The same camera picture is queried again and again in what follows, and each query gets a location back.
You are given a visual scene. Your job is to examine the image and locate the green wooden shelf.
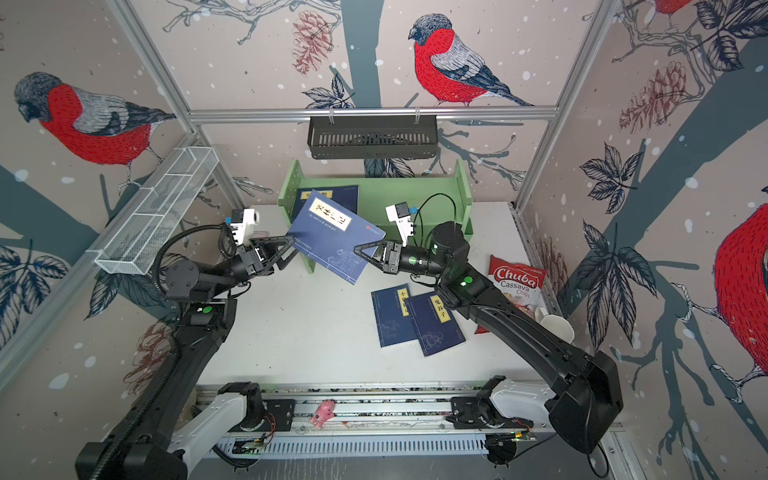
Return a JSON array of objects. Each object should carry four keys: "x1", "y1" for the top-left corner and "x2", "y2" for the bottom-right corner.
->
[{"x1": 277, "y1": 160, "x2": 473, "y2": 240}]

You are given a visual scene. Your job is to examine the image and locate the red Chuba chips bag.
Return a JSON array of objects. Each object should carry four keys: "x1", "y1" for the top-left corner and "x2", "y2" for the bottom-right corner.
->
[{"x1": 488, "y1": 255, "x2": 547, "y2": 322}]

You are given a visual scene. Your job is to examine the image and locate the white mesh wall tray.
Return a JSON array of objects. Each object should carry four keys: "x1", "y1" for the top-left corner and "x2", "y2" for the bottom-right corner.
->
[{"x1": 95, "y1": 146, "x2": 219, "y2": 275}]

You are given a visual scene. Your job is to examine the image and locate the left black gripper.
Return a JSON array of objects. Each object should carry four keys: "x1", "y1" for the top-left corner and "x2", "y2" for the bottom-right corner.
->
[{"x1": 212, "y1": 242, "x2": 304, "y2": 302}]

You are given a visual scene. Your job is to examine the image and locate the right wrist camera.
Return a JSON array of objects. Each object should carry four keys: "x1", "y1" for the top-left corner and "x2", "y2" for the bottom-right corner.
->
[{"x1": 385, "y1": 202, "x2": 417, "y2": 246}]

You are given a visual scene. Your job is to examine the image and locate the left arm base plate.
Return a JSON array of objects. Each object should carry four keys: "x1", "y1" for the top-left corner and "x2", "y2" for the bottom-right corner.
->
[{"x1": 228, "y1": 399, "x2": 296, "y2": 433}]

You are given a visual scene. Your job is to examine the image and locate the pink pig toy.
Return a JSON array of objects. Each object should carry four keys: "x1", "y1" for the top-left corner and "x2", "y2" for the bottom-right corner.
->
[{"x1": 310, "y1": 400, "x2": 336, "y2": 428}]

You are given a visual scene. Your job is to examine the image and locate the navy booklet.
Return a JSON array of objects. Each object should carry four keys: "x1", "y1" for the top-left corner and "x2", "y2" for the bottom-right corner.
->
[
  {"x1": 371, "y1": 284, "x2": 416, "y2": 348},
  {"x1": 287, "y1": 190, "x2": 385, "y2": 285},
  {"x1": 405, "y1": 293, "x2": 466, "y2": 357},
  {"x1": 290, "y1": 185, "x2": 359, "y2": 222}
]

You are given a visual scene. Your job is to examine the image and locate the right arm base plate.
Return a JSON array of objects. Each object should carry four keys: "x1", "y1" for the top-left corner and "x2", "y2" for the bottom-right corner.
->
[{"x1": 445, "y1": 397, "x2": 534, "y2": 430}]

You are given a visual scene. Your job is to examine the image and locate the black hanging wire basket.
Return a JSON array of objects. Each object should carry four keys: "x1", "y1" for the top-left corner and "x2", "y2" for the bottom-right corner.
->
[{"x1": 307, "y1": 115, "x2": 439, "y2": 160}]

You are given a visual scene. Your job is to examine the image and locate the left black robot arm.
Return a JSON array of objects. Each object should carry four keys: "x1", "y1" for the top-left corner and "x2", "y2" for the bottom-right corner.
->
[{"x1": 75, "y1": 223, "x2": 297, "y2": 479}]

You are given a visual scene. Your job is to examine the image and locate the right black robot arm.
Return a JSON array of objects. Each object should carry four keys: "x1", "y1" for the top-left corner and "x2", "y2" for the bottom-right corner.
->
[{"x1": 353, "y1": 220, "x2": 623, "y2": 455}]

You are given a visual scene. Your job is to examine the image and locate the aluminium mounting rail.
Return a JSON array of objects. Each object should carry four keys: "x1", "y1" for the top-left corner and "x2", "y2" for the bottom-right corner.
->
[{"x1": 122, "y1": 383, "x2": 625, "y2": 438}]

